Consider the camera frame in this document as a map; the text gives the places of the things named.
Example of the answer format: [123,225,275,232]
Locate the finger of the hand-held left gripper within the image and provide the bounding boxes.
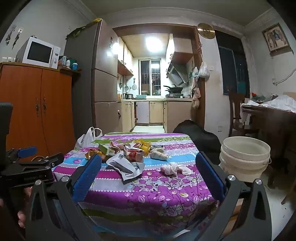
[6,146,38,161]
[14,152,65,171]

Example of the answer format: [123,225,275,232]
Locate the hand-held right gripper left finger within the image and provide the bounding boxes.
[25,154,111,241]

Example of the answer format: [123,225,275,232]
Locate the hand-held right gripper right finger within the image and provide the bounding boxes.
[185,152,272,241]

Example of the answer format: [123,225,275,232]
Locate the orange packet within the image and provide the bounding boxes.
[84,148,103,160]

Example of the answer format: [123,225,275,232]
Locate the green box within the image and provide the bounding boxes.
[98,144,111,156]

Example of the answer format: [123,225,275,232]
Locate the grey and white plastic wrapper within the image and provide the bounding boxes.
[106,152,146,184]

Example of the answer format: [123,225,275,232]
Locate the white plastic bucket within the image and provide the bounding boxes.
[218,153,271,183]
[220,136,271,160]

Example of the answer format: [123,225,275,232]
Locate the red and white packet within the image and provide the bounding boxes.
[123,144,145,163]

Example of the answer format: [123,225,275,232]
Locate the white patterned packet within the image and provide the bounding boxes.
[150,148,170,160]

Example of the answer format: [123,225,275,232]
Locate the person's left hand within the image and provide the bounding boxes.
[16,186,33,230]

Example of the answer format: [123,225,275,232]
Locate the crumpled white tissue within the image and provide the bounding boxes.
[161,162,192,176]

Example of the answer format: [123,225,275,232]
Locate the white plastic shopping bag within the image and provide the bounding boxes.
[74,127,103,151]

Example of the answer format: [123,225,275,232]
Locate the large black bag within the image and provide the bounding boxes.
[173,120,222,165]

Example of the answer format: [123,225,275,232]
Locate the striped floral tablecloth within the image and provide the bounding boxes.
[53,132,220,232]

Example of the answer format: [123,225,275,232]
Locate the orange wooden cabinet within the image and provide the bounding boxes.
[0,62,81,163]

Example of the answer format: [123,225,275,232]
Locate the yellow wrapper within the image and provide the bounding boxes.
[133,138,151,151]

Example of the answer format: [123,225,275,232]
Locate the dark wooden chair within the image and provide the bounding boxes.
[228,91,259,137]

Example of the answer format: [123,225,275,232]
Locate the wooden dining table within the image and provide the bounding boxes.
[240,104,296,188]

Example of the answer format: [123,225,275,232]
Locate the beige kitchen base cabinets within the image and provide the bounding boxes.
[118,98,193,132]

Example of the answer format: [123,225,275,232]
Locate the hanging pink cloth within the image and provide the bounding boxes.
[191,77,201,100]

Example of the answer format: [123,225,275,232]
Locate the black wok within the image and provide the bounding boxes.
[163,85,184,93]

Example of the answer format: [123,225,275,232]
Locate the white microwave oven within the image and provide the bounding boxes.
[16,37,61,69]

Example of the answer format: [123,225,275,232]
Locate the white crumpled cloth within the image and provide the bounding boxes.
[242,94,296,114]

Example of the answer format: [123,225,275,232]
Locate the hanging white plastic bag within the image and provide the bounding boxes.
[198,61,210,78]

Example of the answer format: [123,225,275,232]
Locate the steel range hood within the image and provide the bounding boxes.
[166,51,194,87]

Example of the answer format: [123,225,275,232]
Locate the grey refrigerator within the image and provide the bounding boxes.
[63,19,119,142]

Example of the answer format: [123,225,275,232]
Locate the barred kitchen window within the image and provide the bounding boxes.
[139,59,161,96]

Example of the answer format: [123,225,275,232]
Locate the dark window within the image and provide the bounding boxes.
[215,30,250,96]

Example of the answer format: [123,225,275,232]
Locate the green item on refrigerator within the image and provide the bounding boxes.
[66,24,89,39]

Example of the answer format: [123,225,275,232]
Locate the kitchen ceiling light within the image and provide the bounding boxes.
[146,35,163,51]

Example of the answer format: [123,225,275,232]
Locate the dark wall decoration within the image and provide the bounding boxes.
[12,28,23,49]
[5,25,16,45]

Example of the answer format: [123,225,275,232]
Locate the beige wall cabinets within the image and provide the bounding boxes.
[117,43,134,76]

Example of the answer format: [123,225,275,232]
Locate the white wall cable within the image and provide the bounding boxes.
[272,67,296,86]

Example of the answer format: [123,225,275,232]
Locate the gold round wall plate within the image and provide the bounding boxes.
[197,23,215,39]

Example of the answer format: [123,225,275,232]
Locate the framed wall picture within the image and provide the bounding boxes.
[262,23,290,56]

